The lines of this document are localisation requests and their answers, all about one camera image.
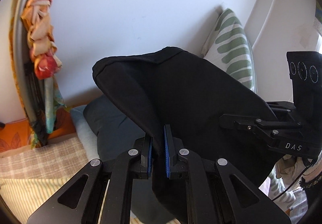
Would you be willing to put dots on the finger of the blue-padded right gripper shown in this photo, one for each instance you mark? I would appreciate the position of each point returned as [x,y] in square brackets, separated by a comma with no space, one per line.
[237,122]

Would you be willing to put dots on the black Kappa pants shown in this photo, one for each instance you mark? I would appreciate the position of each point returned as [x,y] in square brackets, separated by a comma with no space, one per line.
[178,88]

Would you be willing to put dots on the folded dark clothes stack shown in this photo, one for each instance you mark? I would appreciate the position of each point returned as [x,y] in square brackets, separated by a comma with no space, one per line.
[105,133]

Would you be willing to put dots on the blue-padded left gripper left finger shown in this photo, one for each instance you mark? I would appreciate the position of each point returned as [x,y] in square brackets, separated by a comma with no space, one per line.
[142,167]

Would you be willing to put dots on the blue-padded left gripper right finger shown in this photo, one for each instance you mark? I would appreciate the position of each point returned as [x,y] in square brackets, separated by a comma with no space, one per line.
[175,169]

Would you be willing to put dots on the green leaf pattern pillow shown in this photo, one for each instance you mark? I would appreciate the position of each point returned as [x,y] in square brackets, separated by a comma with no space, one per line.
[228,48]

